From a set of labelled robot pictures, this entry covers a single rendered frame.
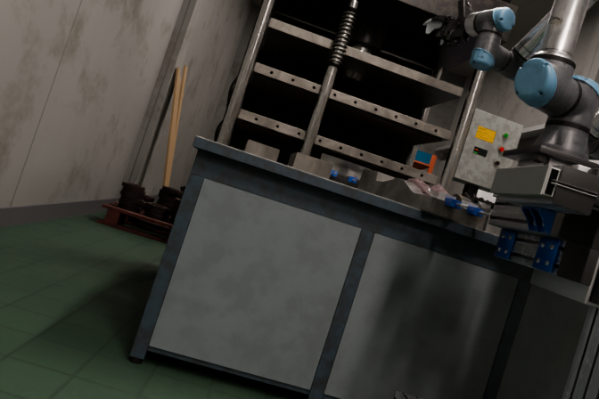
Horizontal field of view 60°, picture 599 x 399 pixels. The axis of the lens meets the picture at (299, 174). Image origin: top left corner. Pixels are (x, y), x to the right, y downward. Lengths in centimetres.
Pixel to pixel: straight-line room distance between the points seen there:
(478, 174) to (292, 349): 157
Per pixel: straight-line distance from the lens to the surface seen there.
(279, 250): 186
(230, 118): 260
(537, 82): 152
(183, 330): 191
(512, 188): 138
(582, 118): 163
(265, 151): 203
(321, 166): 201
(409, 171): 282
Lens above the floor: 72
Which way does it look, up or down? 2 degrees up
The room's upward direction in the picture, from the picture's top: 18 degrees clockwise
